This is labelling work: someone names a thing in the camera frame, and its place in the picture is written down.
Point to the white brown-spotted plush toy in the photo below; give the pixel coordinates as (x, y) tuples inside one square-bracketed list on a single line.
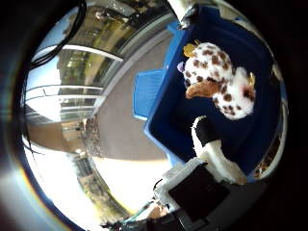
[(221, 80)]

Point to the dark blue plastic container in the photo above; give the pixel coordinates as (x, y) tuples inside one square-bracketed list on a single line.
[(179, 122)]

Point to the white window frame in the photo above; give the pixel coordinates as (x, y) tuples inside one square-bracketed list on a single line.
[(64, 96)]

